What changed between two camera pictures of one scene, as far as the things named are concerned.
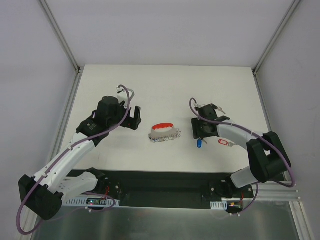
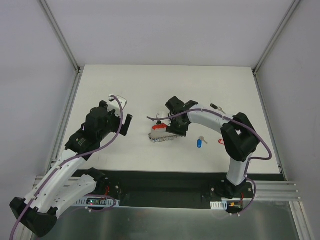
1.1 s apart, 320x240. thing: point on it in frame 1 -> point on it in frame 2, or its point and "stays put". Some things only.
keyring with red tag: (164, 132) stays put
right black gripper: (196, 128) -> (176, 130)
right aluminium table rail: (286, 191) stays put
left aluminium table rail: (77, 79) stays put
